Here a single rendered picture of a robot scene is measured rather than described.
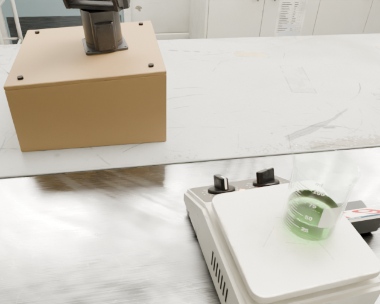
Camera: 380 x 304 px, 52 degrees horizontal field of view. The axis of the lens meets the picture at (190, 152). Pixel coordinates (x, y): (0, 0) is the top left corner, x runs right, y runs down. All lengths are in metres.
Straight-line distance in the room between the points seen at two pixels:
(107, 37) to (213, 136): 0.22
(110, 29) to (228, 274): 0.39
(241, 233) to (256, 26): 2.61
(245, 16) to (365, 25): 0.95
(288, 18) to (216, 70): 2.17
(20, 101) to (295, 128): 0.43
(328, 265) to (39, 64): 0.46
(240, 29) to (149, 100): 2.35
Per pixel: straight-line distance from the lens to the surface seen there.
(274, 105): 0.73
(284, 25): 2.99
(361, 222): 0.50
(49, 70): 0.59
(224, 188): 0.44
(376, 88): 0.88
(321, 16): 3.10
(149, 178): 0.54
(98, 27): 0.60
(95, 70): 0.57
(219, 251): 0.37
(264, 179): 0.46
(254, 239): 0.36
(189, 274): 0.43
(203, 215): 0.40
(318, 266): 0.35
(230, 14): 2.83
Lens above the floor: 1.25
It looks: 37 degrees down
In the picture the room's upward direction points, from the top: 3 degrees clockwise
